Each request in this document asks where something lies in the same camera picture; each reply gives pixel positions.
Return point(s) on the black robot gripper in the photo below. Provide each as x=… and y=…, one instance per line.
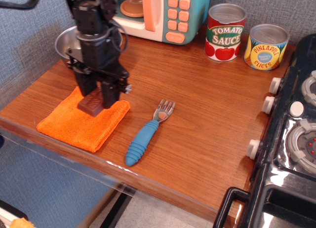
x=113, y=77

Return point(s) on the brown toy chocolate bar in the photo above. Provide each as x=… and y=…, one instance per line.
x=92, y=103

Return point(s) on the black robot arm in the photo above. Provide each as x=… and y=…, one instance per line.
x=94, y=16

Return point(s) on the folded orange towel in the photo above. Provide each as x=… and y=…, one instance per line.
x=74, y=127

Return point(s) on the stainless steel bowl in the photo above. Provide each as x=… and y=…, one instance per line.
x=77, y=48

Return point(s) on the teal toy microwave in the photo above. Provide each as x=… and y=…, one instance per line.
x=170, y=21

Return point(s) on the tomato sauce can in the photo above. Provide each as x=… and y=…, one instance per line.
x=224, y=32

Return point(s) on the orange object at corner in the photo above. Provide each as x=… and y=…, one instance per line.
x=21, y=223

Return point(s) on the white stove knob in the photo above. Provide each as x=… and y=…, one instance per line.
x=252, y=148
x=268, y=104
x=274, y=86

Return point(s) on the pineapple slices can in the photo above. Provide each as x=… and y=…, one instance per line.
x=266, y=46

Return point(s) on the black toy stove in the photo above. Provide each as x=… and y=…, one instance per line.
x=283, y=179

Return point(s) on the blue handled metal fork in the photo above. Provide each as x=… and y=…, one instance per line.
x=139, y=144

